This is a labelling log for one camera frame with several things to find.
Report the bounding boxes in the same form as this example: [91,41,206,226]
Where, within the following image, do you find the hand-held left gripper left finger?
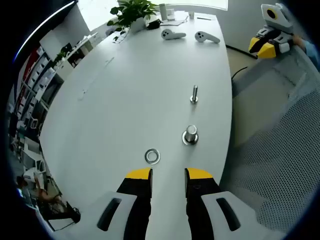
[64,167,154,240]

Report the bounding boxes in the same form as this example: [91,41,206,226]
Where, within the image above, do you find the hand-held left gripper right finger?
[184,167,276,240]

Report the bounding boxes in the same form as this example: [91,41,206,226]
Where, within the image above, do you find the large metal washer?
[181,131,200,146]
[144,148,161,165]

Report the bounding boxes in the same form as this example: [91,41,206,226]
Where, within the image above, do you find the large threaded stud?
[181,124,200,146]

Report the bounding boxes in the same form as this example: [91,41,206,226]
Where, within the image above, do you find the small threaded stud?
[189,84,200,104]

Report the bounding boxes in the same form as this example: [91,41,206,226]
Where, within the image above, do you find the person's right hand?
[291,34,306,48]

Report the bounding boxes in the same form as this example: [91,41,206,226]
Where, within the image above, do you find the white handheld controller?
[194,30,221,44]
[160,28,187,41]

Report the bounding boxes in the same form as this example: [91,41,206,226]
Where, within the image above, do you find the white paper sheets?
[159,15,190,27]

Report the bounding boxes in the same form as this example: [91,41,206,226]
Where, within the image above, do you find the grey mesh office chair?
[231,46,320,232]

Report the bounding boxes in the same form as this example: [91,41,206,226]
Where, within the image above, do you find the white cylinder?
[159,3,168,21]

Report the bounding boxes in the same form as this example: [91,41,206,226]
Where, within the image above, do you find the black device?
[146,19,163,31]

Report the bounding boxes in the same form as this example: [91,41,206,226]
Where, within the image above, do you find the green potted plant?
[106,0,161,43]

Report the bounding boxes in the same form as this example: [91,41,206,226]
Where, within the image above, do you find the white shelving unit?
[14,44,63,121]

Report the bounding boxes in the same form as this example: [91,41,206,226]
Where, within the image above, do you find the white counter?
[63,31,106,69]

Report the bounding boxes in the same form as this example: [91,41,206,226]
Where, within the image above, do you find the small green plant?
[51,47,70,70]

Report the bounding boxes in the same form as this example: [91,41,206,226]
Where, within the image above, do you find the black computer monitor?
[61,42,74,55]

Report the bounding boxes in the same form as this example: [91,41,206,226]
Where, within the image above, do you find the rows of white storage boxes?
[18,46,62,106]

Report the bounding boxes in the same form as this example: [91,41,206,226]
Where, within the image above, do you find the white ceiling light strip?
[12,0,77,62]

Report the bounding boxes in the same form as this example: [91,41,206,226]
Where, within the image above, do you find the black cable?
[231,65,250,81]

